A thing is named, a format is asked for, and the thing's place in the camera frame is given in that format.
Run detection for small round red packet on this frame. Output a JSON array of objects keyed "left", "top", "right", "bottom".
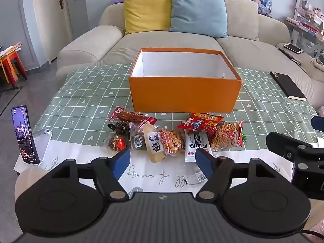
[{"left": 105, "top": 135, "right": 127, "bottom": 153}]

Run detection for white cloth bag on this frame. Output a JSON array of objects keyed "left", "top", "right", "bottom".
[{"left": 310, "top": 57, "right": 324, "bottom": 72}]

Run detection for dark green snack packet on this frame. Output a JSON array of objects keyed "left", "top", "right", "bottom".
[{"left": 107, "top": 121, "right": 130, "bottom": 135}]

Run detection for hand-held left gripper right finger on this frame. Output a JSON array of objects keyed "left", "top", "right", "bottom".
[{"left": 195, "top": 148, "right": 279, "bottom": 203}]

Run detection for beige pillow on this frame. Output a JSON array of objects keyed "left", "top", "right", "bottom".
[{"left": 213, "top": 0, "right": 260, "bottom": 42}]

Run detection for smartphone with white case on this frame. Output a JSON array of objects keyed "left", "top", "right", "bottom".
[{"left": 283, "top": 43, "right": 304, "bottom": 54}]

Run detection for shelf with books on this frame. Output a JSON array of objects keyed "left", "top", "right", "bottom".
[{"left": 286, "top": 0, "right": 324, "bottom": 59}]

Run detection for white door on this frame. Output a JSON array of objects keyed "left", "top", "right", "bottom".
[{"left": 40, "top": 0, "right": 74, "bottom": 65}]

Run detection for white spicy strip packet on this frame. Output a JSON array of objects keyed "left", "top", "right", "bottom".
[{"left": 184, "top": 129, "right": 213, "bottom": 163}]

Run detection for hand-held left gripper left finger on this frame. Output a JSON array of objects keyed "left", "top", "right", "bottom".
[{"left": 47, "top": 148, "right": 131, "bottom": 200}]

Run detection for red dried meat packet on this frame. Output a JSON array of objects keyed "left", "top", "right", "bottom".
[{"left": 108, "top": 107, "right": 157, "bottom": 130}]

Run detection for black notebook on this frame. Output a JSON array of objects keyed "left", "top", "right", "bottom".
[{"left": 269, "top": 71, "right": 307, "bottom": 101}]

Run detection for red crinkled snack packet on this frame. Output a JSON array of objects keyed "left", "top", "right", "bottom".
[{"left": 177, "top": 113, "right": 225, "bottom": 135}]

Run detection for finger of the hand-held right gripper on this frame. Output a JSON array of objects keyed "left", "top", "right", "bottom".
[
  {"left": 265, "top": 131, "right": 324, "bottom": 166},
  {"left": 311, "top": 116, "right": 324, "bottom": 132}
]

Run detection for red and orange stools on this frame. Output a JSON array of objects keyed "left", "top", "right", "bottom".
[{"left": 0, "top": 51, "right": 28, "bottom": 84}]

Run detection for papers on stools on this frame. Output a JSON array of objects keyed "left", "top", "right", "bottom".
[{"left": 0, "top": 43, "right": 23, "bottom": 56}]

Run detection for light blue pillow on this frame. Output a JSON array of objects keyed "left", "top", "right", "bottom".
[{"left": 169, "top": 0, "right": 228, "bottom": 39}]

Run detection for clear packet with barcode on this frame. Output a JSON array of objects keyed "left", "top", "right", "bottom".
[{"left": 129, "top": 122, "right": 146, "bottom": 150}]

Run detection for peanut packet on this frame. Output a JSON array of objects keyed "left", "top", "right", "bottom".
[{"left": 158, "top": 129, "right": 185, "bottom": 156}]

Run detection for clear phone stand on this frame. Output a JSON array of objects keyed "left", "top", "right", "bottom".
[{"left": 30, "top": 129, "right": 53, "bottom": 166}]

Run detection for orange cardboard box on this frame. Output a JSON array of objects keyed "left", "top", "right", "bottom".
[{"left": 129, "top": 48, "right": 243, "bottom": 114}]

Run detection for beige sofa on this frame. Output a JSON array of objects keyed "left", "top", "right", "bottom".
[{"left": 55, "top": 0, "right": 324, "bottom": 112}]

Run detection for yellow pillow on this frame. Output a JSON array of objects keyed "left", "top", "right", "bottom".
[{"left": 122, "top": 0, "right": 172, "bottom": 35}]

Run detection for black smartphone with lit screen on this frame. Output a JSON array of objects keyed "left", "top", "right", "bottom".
[{"left": 11, "top": 106, "right": 41, "bottom": 165}]

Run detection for orange sticks snack packet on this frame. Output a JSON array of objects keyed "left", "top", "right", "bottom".
[{"left": 210, "top": 120, "right": 245, "bottom": 151}]

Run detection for green checked tablecloth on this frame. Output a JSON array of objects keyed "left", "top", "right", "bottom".
[{"left": 14, "top": 64, "right": 320, "bottom": 193}]

